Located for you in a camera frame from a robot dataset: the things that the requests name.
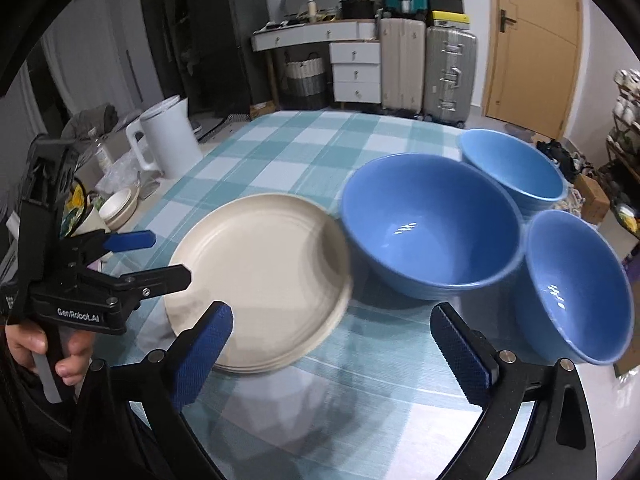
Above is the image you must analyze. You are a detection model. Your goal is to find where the large cream plate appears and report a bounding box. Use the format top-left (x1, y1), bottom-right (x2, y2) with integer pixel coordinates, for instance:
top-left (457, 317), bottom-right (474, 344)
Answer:
top-left (164, 193), bottom-right (352, 375)

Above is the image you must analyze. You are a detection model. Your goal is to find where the large blue bowl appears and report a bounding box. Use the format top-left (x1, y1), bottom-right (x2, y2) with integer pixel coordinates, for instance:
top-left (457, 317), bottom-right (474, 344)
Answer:
top-left (340, 153), bottom-right (524, 300)

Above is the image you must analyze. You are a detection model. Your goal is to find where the person's left hand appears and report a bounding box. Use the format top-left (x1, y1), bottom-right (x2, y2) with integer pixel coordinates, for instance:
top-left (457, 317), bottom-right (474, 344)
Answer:
top-left (6, 321), bottom-right (96, 386)

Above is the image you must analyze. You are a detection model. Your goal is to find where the cream ceramic mug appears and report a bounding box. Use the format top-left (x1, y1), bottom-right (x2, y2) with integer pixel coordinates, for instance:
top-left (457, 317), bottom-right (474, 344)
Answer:
top-left (71, 206), bottom-right (114, 264)

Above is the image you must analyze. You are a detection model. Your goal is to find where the small cream plate stack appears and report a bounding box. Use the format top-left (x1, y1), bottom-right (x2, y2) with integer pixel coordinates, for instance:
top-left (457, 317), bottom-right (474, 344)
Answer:
top-left (99, 188), bottom-right (132, 223)

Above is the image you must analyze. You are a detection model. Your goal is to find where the clear plastic wrap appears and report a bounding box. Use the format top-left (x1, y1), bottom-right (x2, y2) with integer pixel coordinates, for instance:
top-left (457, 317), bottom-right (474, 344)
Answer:
top-left (96, 151), bottom-right (141, 196)

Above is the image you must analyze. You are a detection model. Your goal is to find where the metal triangular clip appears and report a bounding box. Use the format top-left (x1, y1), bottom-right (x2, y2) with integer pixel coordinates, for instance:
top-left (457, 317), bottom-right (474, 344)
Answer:
top-left (138, 170), bottom-right (162, 200)

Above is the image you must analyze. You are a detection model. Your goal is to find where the clear plastic bottle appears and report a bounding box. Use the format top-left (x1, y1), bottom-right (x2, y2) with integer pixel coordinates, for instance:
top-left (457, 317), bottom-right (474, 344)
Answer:
top-left (88, 128), bottom-right (114, 174)

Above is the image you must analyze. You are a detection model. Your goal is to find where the teal checked tablecloth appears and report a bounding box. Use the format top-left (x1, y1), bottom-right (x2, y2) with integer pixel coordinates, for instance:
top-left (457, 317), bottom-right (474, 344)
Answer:
top-left (92, 109), bottom-right (551, 480)

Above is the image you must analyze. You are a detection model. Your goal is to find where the white electric kettle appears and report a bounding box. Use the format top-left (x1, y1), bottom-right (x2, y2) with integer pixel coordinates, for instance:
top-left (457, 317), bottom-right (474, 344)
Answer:
top-left (125, 96), bottom-right (203, 179)

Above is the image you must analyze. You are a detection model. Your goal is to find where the small brown cardboard box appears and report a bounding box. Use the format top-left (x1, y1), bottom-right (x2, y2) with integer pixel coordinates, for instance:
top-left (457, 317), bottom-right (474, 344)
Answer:
top-left (574, 174), bottom-right (610, 224)

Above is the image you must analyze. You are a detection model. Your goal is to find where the woven laundry basket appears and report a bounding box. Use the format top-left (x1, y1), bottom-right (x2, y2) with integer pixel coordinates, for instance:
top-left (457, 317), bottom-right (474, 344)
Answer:
top-left (285, 52), bottom-right (326, 110)

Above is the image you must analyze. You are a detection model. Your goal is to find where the wooden shoe rack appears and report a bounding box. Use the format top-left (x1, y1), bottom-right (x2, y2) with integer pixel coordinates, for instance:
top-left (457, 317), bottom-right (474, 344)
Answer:
top-left (605, 68), bottom-right (639, 202)

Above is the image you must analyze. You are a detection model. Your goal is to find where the white desk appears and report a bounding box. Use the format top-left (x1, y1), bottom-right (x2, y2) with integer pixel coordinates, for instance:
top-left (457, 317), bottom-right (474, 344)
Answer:
top-left (252, 20), bottom-right (376, 52)

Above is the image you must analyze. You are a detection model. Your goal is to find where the white drawer cabinet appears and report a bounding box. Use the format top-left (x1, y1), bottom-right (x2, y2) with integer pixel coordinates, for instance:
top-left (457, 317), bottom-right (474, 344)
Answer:
top-left (329, 41), bottom-right (382, 104)

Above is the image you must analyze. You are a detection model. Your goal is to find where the silver suitcase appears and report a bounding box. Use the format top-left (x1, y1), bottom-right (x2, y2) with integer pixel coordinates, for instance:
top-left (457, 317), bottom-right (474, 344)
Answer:
top-left (423, 26), bottom-right (477, 128)

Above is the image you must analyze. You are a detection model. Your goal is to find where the wooden door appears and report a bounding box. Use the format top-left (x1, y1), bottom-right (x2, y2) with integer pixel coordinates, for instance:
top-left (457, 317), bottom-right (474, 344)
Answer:
top-left (483, 0), bottom-right (582, 140)

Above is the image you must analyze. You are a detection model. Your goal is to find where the beige suitcase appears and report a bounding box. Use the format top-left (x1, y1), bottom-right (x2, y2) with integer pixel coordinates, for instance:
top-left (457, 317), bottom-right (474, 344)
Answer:
top-left (378, 18), bottom-right (426, 114)

